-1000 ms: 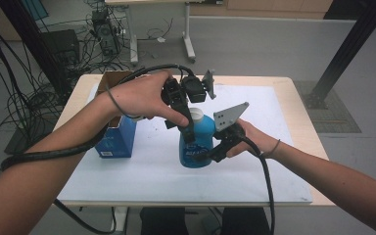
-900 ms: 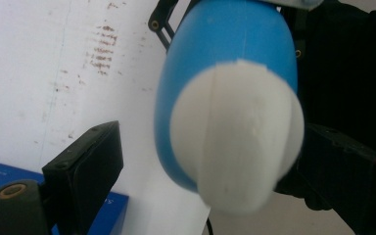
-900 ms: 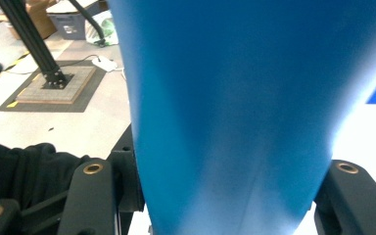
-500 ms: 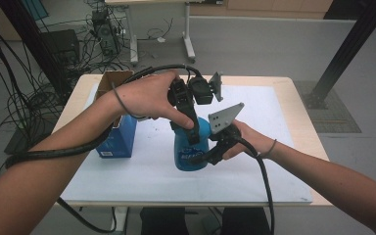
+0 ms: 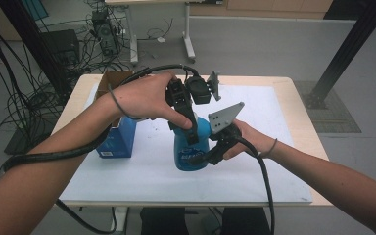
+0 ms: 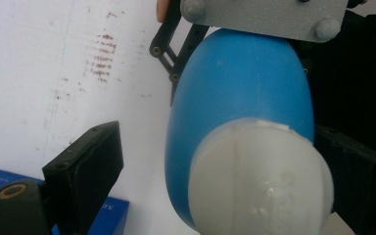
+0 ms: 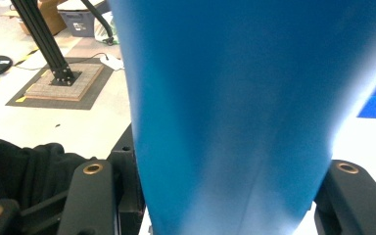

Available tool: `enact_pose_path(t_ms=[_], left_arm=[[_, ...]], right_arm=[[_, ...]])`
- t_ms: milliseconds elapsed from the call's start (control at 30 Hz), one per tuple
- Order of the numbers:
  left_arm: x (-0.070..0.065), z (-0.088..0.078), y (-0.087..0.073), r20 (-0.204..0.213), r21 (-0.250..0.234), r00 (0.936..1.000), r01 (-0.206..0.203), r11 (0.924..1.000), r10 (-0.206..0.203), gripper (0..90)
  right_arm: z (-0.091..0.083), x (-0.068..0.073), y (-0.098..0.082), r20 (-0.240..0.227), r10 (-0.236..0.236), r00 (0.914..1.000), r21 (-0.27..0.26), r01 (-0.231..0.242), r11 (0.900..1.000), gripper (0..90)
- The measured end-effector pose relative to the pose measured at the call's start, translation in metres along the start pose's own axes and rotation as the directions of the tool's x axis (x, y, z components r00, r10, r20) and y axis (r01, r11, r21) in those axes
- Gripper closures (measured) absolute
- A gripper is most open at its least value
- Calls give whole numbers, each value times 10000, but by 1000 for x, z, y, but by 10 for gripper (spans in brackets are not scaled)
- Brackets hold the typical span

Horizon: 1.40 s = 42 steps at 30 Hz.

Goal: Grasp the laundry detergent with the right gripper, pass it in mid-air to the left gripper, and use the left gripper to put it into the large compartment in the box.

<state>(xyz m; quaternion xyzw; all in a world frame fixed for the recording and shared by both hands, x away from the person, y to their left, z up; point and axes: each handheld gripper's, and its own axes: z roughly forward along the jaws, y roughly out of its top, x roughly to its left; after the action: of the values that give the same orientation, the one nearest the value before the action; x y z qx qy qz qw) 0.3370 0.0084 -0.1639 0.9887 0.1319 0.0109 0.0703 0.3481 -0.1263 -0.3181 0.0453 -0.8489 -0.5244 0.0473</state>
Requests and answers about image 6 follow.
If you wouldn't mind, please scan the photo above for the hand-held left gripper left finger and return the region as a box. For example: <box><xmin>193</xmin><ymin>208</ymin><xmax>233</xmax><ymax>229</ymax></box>
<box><xmin>42</xmin><ymin>120</ymin><xmax>125</xmax><ymax>235</ymax></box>

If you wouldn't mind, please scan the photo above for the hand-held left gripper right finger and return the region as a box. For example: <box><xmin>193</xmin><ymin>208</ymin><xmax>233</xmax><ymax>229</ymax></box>
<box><xmin>312</xmin><ymin>123</ymin><xmax>376</xmax><ymax>235</ymax></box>

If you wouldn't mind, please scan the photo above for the blue plastic bottle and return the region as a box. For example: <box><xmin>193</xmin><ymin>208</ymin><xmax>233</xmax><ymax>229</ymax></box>
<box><xmin>164</xmin><ymin>28</ymin><xmax>316</xmax><ymax>231</ymax></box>

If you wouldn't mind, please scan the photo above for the white bottle cap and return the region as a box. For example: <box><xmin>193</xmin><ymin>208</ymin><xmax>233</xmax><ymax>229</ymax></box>
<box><xmin>187</xmin><ymin>117</ymin><xmax>336</xmax><ymax>235</ymax></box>

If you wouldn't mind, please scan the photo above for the blue cardboard box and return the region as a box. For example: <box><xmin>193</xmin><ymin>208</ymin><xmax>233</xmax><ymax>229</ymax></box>
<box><xmin>0</xmin><ymin>166</ymin><xmax>130</xmax><ymax>235</ymax></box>

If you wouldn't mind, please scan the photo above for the white table mat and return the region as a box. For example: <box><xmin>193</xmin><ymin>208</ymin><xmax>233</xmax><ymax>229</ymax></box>
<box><xmin>0</xmin><ymin>0</ymin><xmax>216</xmax><ymax>235</ymax></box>

